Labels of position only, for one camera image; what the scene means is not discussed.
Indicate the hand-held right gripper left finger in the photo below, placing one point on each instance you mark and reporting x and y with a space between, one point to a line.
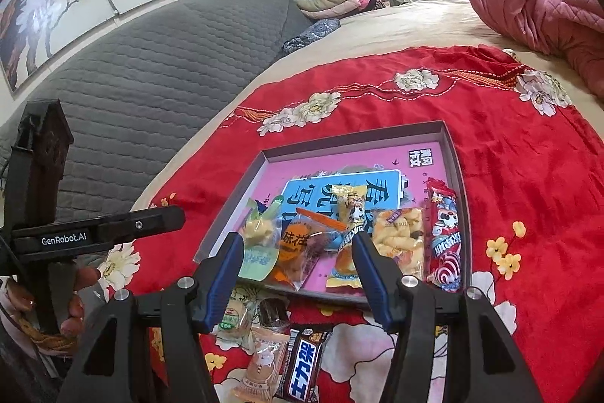
224 280

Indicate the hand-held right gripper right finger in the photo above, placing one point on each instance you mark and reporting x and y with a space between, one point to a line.
375 285

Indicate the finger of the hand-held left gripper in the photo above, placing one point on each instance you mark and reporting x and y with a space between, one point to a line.
141 223

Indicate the green clear candy packet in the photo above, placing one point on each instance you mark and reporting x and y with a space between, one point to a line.
259 233

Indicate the orange clear snack packet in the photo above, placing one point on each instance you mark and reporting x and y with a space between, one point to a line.
295 247

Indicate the red snack packet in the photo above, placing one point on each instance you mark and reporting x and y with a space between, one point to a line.
443 237

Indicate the yellow snack packet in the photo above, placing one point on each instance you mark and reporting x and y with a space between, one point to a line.
347 204

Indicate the brown chocolate bar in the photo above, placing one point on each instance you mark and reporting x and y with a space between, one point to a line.
302 365

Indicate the pink cardboard box tray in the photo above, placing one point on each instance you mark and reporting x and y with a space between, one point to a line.
451 176

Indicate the person's left hand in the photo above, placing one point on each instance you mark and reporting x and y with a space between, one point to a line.
85 278

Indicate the round pastry packet green label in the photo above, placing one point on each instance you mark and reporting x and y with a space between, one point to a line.
236 318

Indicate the clear packet of yellow puffs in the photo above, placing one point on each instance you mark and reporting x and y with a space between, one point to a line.
396 233

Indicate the small brown candy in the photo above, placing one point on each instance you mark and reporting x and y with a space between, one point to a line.
273 311

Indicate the beige cartoon snack packet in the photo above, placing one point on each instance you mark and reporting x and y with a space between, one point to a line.
262 365

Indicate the grey quilted headboard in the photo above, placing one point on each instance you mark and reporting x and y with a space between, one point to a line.
141 77

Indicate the red floral cloth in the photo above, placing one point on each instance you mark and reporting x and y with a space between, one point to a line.
519 157

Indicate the blue patterned pillow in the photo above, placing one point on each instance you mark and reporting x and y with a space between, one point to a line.
311 34

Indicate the beige bed sheet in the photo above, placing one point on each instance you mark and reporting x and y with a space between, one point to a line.
401 25

